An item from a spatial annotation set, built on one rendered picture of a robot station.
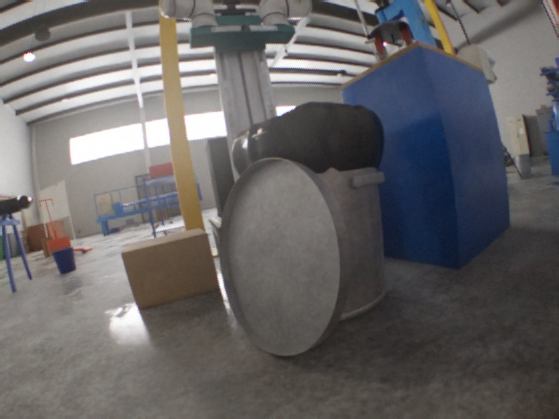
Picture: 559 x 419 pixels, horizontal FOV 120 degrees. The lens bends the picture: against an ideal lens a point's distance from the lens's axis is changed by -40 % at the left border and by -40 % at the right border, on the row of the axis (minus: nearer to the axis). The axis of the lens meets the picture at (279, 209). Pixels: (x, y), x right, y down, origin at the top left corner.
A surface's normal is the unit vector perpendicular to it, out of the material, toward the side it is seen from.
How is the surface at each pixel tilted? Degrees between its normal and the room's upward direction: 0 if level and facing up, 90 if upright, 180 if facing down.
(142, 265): 90
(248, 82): 90
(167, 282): 90
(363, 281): 93
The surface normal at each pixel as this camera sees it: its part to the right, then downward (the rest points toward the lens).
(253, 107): 0.32, 0.02
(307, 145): -0.15, 0.31
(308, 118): -0.29, -0.12
